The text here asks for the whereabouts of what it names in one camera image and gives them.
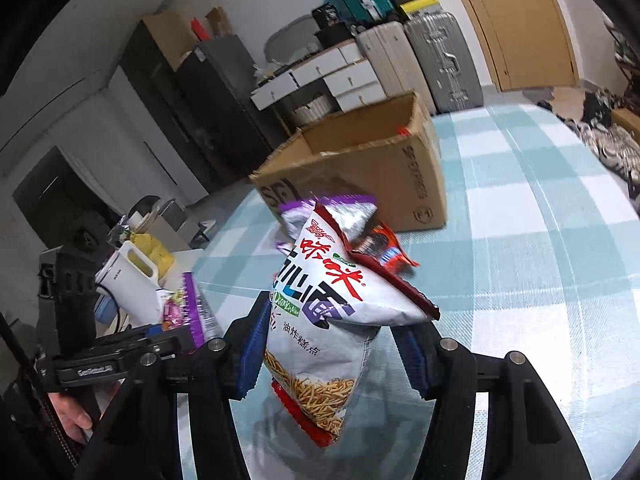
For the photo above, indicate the grey arched mirror frame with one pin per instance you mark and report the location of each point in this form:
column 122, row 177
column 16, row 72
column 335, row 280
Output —
column 287, row 35

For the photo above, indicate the white red noodle snack bag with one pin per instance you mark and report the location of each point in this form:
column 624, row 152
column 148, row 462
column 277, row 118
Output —
column 325, row 330

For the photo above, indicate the grey bin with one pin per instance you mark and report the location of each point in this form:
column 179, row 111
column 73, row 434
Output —
column 170, row 215

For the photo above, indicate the brown paper bag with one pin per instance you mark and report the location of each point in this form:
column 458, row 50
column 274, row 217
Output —
column 219, row 20

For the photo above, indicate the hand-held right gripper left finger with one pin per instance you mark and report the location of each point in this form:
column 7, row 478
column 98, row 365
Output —
column 252, row 355

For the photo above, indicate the black canister white label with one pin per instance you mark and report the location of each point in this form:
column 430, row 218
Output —
column 327, row 15

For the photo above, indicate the brown cardboard box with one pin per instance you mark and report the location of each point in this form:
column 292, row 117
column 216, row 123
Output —
column 370, row 180

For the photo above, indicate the black bag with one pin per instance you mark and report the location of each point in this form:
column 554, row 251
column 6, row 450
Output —
column 334, row 35

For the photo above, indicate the red paper bag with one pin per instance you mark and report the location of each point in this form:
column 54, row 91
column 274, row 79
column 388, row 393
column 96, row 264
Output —
column 200, row 30

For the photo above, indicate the person's left hand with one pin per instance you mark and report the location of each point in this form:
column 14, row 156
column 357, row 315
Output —
column 75, row 415

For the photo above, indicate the dark wardrobe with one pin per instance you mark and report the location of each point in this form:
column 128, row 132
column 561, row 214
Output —
column 150, row 85

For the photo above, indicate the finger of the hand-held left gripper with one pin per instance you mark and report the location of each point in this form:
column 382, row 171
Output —
column 135, row 340

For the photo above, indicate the grey white woven basket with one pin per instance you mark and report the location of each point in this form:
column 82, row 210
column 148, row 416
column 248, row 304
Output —
column 312, row 110

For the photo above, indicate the pile of loose shoes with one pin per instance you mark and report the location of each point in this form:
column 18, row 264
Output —
column 605, row 135

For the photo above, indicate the yellow bag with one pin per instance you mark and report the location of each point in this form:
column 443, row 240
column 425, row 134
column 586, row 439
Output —
column 157, row 252

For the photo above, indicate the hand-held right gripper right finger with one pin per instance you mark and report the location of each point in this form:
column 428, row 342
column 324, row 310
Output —
column 417, row 360

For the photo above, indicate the beige suitcase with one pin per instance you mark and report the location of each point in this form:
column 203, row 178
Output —
column 395, row 65

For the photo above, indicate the wooden door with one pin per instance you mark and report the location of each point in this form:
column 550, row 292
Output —
column 520, row 25

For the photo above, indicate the white electric kettle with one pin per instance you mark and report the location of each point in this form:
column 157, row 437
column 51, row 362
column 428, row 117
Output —
column 130, row 285

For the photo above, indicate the small brown box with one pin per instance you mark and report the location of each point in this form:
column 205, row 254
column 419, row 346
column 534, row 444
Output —
column 629, row 122

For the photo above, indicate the purple grape snack bag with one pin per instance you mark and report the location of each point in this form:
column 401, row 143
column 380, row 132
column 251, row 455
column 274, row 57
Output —
column 192, row 305

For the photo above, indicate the red brown pie packet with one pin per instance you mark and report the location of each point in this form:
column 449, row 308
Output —
column 385, row 250

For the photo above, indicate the dark grey fridge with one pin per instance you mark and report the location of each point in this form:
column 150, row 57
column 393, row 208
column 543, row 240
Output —
column 220, row 100

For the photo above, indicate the white desk with drawers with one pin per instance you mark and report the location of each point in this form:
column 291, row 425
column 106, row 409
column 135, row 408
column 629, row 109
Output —
column 345, row 80

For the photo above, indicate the purple silver snack bag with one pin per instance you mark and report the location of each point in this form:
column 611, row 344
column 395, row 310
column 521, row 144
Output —
column 295, row 216

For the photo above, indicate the silver suitcase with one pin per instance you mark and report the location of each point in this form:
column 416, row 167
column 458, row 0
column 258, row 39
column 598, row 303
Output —
column 442, row 60

